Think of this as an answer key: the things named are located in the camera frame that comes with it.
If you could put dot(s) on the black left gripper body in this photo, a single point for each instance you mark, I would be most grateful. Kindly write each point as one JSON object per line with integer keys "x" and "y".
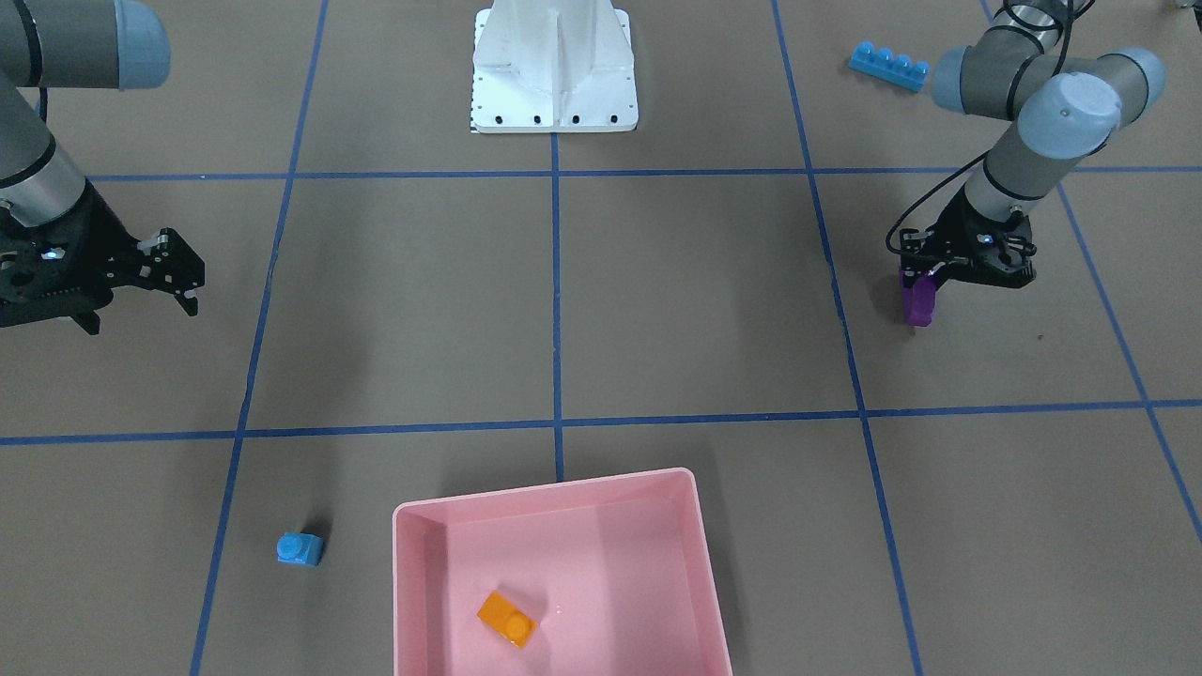
{"x": 956, "y": 228}

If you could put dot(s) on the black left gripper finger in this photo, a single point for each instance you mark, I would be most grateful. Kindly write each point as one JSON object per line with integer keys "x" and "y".
{"x": 922, "y": 251}

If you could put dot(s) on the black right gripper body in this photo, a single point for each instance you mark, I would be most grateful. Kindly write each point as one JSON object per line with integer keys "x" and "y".
{"x": 105, "y": 242}

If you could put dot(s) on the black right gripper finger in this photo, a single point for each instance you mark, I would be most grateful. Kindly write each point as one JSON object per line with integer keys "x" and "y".
{"x": 169, "y": 264}

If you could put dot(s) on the purple toy block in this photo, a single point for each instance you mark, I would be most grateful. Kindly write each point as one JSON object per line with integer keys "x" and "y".
{"x": 918, "y": 297}

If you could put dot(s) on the small blue toy block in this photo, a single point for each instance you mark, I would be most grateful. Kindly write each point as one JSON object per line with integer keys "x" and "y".
{"x": 302, "y": 549}

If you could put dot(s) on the orange toy block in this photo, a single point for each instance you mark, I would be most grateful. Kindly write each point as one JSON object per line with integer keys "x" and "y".
{"x": 505, "y": 619}

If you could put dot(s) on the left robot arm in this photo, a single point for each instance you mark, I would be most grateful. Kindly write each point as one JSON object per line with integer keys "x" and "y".
{"x": 1059, "y": 110}

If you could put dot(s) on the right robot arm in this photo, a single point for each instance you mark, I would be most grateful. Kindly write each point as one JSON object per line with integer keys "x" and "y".
{"x": 77, "y": 45}

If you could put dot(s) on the pink plastic box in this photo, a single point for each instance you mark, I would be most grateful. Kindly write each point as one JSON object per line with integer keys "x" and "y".
{"x": 616, "y": 571}

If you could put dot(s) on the long blue toy block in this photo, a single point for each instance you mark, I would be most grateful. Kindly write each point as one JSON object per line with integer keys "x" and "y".
{"x": 898, "y": 69}

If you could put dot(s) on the white metal mounting base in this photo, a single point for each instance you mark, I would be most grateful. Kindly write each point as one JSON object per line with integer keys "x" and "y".
{"x": 553, "y": 67}

